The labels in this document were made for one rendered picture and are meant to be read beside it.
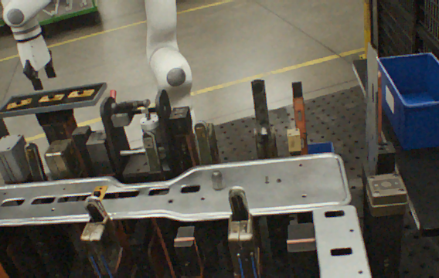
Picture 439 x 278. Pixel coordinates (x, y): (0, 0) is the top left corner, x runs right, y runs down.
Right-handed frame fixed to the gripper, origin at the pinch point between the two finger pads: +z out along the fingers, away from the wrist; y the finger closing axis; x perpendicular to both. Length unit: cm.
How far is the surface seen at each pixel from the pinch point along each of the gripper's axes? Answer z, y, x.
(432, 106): 7, 21, 113
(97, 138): 14.9, 13.9, 20.3
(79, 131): 12.7, 12.5, 14.0
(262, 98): 6, 13, 71
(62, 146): 14.6, 17.4, 9.7
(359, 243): 23, 51, 93
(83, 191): 22.6, 29.5, 19.4
